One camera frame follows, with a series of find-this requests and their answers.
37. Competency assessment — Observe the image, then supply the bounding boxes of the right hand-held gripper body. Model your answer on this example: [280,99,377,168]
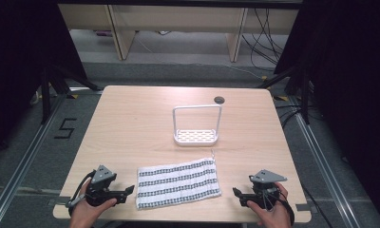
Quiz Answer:
[248,168,289,211]

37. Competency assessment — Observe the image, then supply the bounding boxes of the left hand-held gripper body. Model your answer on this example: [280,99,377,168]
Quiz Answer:
[85,164,119,207]

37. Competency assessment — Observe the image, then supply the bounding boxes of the person's left hand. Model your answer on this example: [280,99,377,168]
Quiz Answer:
[68,179,118,228]

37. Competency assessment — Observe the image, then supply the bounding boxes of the person's right hand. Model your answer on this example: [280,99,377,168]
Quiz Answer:
[246,181,293,228]

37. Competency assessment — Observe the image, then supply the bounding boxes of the white striped dish towel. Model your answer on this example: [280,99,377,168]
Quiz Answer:
[135,157,222,211]

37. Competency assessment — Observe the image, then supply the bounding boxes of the white metal towel rack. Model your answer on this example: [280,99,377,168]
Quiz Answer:
[172,104,223,147]

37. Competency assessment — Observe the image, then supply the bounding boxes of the black metal stand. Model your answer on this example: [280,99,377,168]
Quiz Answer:
[40,63,103,125]
[256,62,312,125]

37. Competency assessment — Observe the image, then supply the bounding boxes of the dark curtain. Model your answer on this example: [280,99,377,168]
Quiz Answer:
[0,0,88,160]
[273,0,380,219]

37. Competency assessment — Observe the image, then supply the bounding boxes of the left hand-held gripper cable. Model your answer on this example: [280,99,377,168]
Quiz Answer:
[66,170,98,210]

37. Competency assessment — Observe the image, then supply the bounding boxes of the hand-held gripper cable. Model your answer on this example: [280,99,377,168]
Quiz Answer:
[66,170,98,210]
[263,186,295,226]

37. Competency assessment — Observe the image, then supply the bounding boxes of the right hand-held gripper cable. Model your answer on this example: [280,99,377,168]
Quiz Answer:
[263,186,295,226]

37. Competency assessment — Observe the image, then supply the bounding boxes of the black floor cable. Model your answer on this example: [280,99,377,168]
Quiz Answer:
[299,181,335,228]

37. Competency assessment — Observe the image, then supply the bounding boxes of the metal floor rail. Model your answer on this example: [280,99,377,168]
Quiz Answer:
[273,94,358,228]
[0,86,101,228]

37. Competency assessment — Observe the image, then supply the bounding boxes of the black floor cables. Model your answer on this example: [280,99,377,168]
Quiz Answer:
[275,104,310,129]

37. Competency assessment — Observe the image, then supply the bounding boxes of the white floor cable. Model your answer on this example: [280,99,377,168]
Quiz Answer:
[223,63,266,81]

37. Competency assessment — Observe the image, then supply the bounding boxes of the bundle of black cables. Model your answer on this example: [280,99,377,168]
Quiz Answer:
[240,8,288,71]

